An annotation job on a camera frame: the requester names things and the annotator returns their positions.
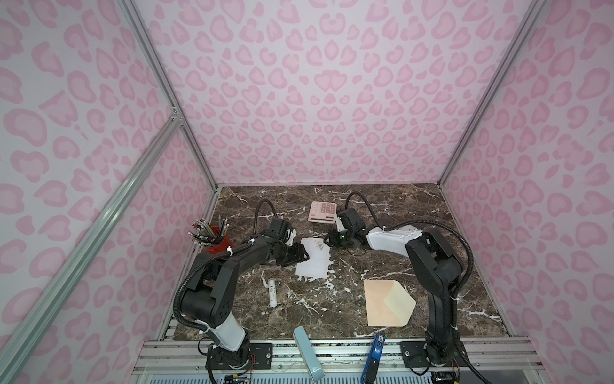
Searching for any white letter paper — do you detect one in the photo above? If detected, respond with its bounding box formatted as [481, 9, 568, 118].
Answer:
[295, 238, 331, 279]

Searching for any beige envelope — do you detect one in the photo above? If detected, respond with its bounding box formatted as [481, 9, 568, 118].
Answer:
[364, 280, 417, 327]

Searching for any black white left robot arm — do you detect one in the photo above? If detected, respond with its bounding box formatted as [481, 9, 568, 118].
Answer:
[173, 198, 310, 369]

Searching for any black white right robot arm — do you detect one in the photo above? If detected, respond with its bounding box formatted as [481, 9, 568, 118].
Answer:
[325, 191, 473, 367]

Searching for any pink calculator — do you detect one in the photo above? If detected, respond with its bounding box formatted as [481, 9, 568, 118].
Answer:
[308, 202, 337, 224]

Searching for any white glue stick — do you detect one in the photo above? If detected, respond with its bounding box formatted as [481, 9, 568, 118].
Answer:
[267, 279, 278, 308]

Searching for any white round clock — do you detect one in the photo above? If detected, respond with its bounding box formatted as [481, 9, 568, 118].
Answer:
[399, 225, 422, 240]

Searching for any red pencil cup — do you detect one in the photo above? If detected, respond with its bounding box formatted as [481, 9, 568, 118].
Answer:
[203, 235, 233, 254]

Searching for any coloured pencils bundle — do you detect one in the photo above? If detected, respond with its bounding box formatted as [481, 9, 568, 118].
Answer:
[187, 217, 229, 247]

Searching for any light blue stapler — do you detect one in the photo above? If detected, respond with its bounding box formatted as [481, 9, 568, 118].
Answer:
[293, 326, 326, 382]

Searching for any blue utility knife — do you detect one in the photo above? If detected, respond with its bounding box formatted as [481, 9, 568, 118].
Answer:
[360, 333, 386, 384]

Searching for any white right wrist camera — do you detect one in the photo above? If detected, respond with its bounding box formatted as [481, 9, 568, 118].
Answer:
[337, 208, 366, 231]

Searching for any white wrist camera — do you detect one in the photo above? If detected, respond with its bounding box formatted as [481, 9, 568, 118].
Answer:
[264, 218, 297, 246]
[337, 208, 366, 231]

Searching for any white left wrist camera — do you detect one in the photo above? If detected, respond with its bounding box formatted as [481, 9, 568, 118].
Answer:
[264, 218, 297, 246]

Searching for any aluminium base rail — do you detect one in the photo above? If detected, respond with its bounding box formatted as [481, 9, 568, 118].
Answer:
[130, 337, 549, 383]

